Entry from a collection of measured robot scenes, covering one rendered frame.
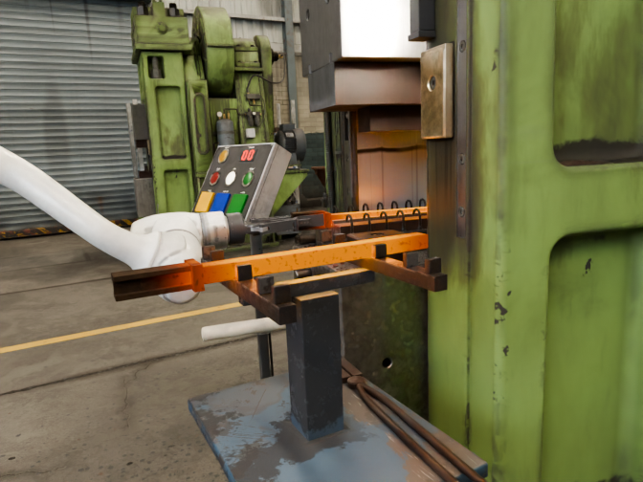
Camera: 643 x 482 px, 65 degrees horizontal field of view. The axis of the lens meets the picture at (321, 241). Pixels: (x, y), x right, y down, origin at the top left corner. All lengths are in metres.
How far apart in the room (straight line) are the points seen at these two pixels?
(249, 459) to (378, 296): 0.49
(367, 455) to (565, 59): 0.76
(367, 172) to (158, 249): 0.72
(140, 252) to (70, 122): 8.14
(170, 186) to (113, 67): 3.58
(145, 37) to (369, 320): 5.36
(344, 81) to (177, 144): 5.04
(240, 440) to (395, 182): 0.97
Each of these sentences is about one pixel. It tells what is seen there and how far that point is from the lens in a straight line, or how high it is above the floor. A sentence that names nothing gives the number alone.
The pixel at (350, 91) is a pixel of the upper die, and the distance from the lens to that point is 1.21.
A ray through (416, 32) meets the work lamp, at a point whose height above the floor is 1.39.
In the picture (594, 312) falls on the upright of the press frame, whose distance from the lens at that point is 1.18.
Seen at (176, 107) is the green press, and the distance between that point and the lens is 6.20.
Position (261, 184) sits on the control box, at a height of 1.07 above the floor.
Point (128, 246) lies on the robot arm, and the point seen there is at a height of 1.01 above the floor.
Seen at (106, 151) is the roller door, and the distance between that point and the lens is 9.17.
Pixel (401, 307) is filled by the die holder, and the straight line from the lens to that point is 1.15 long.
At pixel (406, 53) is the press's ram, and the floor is 1.38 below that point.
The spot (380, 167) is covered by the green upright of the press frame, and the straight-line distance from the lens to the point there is 1.52.
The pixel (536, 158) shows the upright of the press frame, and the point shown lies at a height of 1.14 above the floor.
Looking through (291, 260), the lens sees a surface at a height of 1.03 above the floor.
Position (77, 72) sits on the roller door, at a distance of 9.24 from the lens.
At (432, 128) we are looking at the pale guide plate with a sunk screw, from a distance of 1.04.
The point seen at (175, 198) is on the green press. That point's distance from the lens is 6.17.
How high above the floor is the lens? 1.18
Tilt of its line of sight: 10 degrees down
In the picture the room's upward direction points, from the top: 3 degrees counter-clockwise
